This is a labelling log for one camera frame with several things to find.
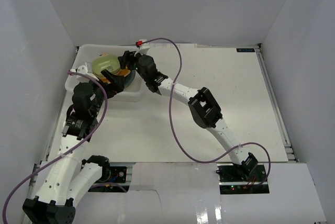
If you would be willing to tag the orange woven fan basket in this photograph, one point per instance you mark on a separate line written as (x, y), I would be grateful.
(122, 72)

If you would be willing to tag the blue label sticker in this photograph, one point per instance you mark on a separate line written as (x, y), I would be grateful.
(245, 50)

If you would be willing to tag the blue-grey round plate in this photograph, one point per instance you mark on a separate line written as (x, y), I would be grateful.
(129, 78)

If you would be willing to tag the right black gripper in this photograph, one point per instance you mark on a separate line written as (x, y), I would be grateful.
(128, 57)

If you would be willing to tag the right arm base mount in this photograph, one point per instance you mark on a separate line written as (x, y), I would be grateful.
(229, 173)

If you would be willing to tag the papers at table back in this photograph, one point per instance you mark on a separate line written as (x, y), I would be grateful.
(181, 46)

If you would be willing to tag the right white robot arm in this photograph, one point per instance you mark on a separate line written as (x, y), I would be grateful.
(204, 109)

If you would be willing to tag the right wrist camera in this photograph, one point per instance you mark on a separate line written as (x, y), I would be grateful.
(142, 47)

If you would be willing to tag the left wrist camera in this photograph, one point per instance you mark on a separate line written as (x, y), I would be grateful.
(86, 69)

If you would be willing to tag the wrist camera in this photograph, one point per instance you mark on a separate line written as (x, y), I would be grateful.
(86, 69)
(142, 47)

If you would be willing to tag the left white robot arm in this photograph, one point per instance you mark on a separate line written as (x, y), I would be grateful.
(59, 195)

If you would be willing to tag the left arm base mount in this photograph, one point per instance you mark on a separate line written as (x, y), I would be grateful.
(117, 174)

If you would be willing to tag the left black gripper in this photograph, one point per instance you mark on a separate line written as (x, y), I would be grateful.
(115, 83)

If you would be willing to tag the green square panda dish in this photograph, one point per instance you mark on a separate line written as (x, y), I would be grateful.
(107, 62)

